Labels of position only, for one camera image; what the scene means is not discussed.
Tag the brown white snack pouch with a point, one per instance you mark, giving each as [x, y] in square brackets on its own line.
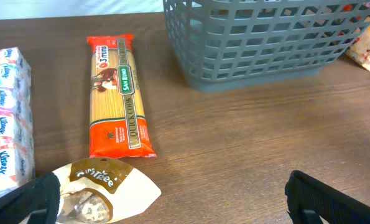
[102, 190]

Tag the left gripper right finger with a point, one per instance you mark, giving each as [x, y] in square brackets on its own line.
[311, 201]

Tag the grey plastic basket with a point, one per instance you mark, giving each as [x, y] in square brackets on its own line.
[227, 44]

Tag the San Remo spaghetti packet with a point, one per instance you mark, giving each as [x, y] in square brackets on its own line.
[118, 127]

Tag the Kleenex tissue multipack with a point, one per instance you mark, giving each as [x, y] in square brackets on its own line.
[17, 165]

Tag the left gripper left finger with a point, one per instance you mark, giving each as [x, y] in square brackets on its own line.
[37, 200]

